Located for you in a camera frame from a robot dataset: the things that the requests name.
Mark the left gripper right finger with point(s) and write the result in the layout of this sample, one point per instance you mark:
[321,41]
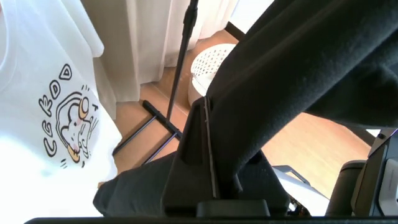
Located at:
[267,183]

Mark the black garment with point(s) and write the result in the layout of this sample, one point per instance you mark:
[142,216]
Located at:
[295,62]

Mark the black clothes rack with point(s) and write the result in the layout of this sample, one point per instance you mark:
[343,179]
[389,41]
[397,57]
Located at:
[188,25]

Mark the white laundry basket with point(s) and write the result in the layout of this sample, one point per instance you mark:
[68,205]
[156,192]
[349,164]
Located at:
[208,62]

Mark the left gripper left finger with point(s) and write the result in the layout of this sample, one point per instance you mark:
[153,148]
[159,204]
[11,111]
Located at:
[189,186]

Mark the beige curtain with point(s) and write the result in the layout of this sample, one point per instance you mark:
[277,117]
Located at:
[146,46]

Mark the white printed t-shirt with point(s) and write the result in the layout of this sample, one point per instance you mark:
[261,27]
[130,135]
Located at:
[25,109]

